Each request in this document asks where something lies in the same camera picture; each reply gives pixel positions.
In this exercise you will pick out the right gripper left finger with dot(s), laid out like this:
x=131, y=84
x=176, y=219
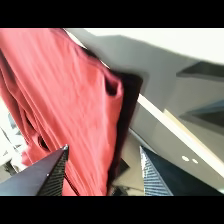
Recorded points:
x=40, y=176

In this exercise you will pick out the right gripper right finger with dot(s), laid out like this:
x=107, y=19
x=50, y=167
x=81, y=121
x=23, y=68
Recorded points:
x=166, y=180

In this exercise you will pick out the red T-shirt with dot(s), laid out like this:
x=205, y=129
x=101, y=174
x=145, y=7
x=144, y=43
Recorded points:
x=66, y=100

